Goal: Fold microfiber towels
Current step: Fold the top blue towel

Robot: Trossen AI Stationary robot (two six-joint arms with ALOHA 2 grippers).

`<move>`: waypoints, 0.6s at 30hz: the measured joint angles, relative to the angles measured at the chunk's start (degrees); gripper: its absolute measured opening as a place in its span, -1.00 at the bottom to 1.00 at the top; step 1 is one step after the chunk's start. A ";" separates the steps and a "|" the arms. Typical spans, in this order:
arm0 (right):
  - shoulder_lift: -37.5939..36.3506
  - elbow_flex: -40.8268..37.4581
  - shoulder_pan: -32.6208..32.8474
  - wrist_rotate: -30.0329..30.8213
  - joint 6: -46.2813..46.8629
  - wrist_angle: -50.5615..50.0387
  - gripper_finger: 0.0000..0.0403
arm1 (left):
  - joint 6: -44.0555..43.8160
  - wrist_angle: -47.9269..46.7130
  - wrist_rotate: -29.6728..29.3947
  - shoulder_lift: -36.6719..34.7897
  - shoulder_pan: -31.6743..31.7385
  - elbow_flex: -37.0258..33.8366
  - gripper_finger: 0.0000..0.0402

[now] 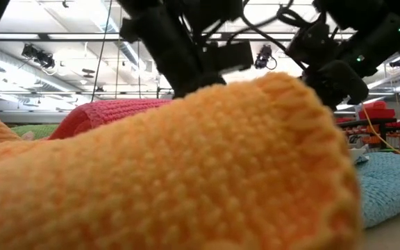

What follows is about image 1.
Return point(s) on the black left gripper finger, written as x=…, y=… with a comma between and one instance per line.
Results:
x=187, y=81
x=212, y=80

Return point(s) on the black ceiling dome camera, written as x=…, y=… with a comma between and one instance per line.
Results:
x=398, y=62

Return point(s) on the black ceiling-mounted device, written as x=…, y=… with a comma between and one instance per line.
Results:
x=37, y=55

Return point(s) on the black overhead camera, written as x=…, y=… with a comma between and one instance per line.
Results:
x=263, y=55

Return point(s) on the green microfiber towel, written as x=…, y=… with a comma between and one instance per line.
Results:
x=37, y=131

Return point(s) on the orange microfiber towel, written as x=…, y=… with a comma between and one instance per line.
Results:
x=186, y=166

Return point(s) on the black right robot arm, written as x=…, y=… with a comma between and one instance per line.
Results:
x=359, y=10

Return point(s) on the red storage bins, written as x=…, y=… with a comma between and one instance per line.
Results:
x=377, y=111

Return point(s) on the black shelf rack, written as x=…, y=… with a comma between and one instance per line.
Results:
x=366, y=122

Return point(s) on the pink microfiber towel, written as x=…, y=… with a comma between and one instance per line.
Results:
x=109, y=111

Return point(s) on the blue microfiber towel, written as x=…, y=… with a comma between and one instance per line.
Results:
x=391, y=187

